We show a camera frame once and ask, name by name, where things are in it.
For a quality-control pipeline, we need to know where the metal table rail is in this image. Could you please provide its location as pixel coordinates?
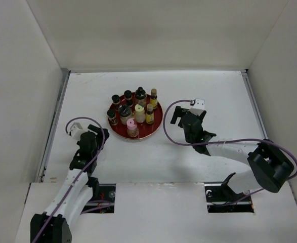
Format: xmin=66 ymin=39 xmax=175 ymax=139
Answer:
xmin=35 ymin=68 xmax=71 ymax=182
xmin=239 ymin=71 xmax=289 ymax=188

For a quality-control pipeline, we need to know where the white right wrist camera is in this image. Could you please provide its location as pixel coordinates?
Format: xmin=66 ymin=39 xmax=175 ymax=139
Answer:
xmin=189 ymin=99 xmax=205 ymax=116

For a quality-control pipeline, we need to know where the pink-cap spice jar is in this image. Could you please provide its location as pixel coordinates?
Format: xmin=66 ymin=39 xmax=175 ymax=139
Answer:
xmin=126 ymin=118 xmax=139 ymax=138

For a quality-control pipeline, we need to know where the yellow sauce bottle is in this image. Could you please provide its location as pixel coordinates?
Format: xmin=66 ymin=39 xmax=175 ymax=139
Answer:
xmin=150 ymin=89 xmax=158 ymax=110
xmin=146 ymin=103 xmax=154 ymax=125

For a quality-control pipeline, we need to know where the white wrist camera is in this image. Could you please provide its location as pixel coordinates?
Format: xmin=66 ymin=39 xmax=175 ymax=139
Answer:
xmin=68 ymin=123 xmax=85 ymax=141
xmin=189 ymin=99 xmax=205 ymax=116

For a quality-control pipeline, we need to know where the left metal table rail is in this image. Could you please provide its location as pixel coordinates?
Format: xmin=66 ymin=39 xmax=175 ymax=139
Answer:
xmin=35 ymin=68 xmax=71 ymax=182

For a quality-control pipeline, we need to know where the black-knob spice jar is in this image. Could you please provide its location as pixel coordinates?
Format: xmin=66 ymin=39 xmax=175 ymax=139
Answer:
xmin=118 ymin=104 xmax=132 ymax=125
xmin=135 ymin=87 xmax=147 ymax=107

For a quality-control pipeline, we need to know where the red round tray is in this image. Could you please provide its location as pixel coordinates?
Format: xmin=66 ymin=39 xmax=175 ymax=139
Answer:
xmin=108 ymin=92 xmax=163 ymax=140

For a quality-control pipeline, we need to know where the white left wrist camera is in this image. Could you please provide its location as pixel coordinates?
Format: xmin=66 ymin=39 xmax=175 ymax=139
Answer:
xmin=68 ymin=123 xmax=85 ymax=141

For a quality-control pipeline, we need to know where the yellow-cap spice jar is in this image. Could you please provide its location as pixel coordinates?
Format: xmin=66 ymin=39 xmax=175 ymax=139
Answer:
xmin=135 ymin=104 xmax=146 ymax=124

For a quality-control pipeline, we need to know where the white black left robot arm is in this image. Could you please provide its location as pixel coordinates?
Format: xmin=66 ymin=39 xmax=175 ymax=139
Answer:
xmin=30 ymin=123 xmax=109 ymax=242

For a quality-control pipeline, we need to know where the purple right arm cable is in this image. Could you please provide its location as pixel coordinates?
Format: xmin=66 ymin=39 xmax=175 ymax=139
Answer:
xmin=162 ymin=99 xmax=297 ymax=203

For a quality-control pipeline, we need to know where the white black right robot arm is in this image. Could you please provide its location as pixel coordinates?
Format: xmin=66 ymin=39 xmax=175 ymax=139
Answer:
xmin=171 ymin=106 xmax=294 ymax=200

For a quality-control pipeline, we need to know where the right metal table rail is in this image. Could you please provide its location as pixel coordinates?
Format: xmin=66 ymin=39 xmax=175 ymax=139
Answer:
xmin=239 ymin=71 xmax=289 ymax=188

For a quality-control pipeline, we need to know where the small black-cap spice bottle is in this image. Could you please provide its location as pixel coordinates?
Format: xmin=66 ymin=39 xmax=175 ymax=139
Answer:
xmin=124 ymin=90 xmax=133 ymax=107
xmin=107 ymin=109 xmax=118 ymax=126
xmin=111 ymin=94 xmax=120 ymax=111

